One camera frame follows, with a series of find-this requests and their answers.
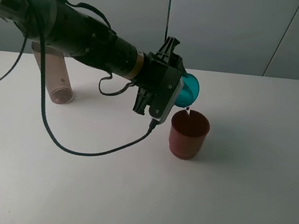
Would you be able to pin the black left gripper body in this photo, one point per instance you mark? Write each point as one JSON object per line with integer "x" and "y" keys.
{"x": 153, "y": 71}

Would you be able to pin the teal translucent plastic cup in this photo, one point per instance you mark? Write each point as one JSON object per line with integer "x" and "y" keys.
{"x": 189, "y": 92}

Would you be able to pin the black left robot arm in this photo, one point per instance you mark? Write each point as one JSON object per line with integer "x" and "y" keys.
{"x": 60, "y": 25}

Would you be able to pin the red plastic cup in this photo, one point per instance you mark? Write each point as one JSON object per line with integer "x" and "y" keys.
{"x": 187, "y": 133}

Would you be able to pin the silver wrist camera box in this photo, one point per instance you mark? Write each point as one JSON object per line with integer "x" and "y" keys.
{"x": 166, "y": 95}

